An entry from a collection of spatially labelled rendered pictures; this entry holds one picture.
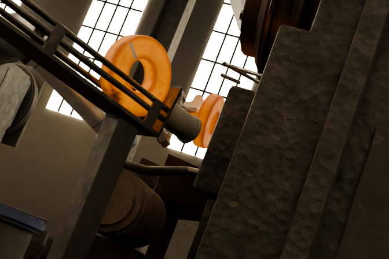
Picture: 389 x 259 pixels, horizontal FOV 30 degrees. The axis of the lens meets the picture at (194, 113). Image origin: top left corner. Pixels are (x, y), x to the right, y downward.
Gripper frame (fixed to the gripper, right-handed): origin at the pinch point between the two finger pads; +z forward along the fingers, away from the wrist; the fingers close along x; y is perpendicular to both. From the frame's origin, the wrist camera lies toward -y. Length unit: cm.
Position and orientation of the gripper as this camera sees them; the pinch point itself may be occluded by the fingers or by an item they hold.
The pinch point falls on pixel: (210, 114)
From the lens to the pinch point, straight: 203.2
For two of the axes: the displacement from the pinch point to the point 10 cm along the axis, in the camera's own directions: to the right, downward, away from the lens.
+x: 1.9, 3.4, 9.2
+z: 9.8, 0.3, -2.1
